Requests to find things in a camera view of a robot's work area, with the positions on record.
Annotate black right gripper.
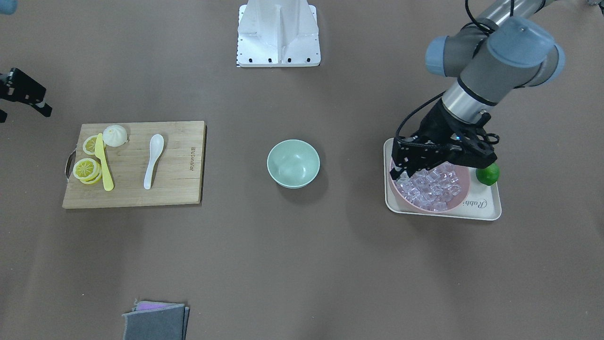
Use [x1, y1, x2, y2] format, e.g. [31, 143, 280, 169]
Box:
[0, 68, 52, 118]

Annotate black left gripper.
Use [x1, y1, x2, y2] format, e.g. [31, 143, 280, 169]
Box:
[390, 99, 500, 181]

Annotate white ceramic spoon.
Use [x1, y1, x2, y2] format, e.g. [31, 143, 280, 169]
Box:
[143, 134, 165, 190]

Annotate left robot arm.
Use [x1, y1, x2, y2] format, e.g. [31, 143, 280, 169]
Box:
[390, 0, 565, 180]

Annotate pink bowl of ice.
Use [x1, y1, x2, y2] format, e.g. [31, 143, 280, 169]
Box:
[384, 138, 471, 215]

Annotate mint green bowl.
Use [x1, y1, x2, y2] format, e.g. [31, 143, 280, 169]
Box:
[266, 139, 321, 189]

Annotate yellow plastic knife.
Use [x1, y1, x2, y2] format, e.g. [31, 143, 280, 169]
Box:
[94, 133, 114, 192]

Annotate white steamed bun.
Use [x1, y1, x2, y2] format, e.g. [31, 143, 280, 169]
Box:
[103, 125, 128, 148]

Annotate upper lemon slices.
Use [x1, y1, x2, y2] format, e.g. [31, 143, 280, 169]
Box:
[73, 158, 103, 185]

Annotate beige rabbit tray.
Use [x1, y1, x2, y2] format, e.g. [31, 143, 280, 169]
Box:
[382, 138, 502, 221]

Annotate green lime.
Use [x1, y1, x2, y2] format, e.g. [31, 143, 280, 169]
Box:
[475, 163, 501, 187]

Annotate bamboo cutting board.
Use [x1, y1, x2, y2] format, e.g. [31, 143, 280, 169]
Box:
[62, 121, 206, 209]

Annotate grey folded cloth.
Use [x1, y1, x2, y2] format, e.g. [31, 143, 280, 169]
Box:
[122, 300, 190, 340]

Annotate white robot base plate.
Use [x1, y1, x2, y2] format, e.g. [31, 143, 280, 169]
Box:
[236, 0, 321, 68]

